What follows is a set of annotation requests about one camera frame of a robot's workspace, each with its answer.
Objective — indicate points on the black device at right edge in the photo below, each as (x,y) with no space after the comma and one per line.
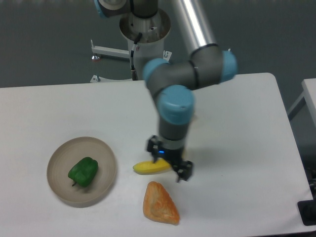
(307,210)

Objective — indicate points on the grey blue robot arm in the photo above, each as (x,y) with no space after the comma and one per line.
(171,86)

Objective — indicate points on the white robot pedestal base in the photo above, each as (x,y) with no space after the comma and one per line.
(145,39)

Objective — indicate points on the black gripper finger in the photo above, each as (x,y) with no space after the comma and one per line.
(153,147)
(183,169)

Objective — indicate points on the yellow banana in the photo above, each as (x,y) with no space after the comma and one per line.
(149,167)

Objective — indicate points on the yellow bell pepper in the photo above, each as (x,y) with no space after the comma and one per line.
(194,118)

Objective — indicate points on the green bell pepper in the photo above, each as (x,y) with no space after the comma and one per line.
(83,172)

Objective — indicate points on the beige round plate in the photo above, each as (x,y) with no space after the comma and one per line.
(69,154)

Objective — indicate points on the orange pastry bread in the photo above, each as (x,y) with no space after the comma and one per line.
(158,206)

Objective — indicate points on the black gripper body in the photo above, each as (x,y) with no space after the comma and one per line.
(170,151)

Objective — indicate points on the white side table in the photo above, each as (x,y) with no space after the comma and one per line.
(307,97)

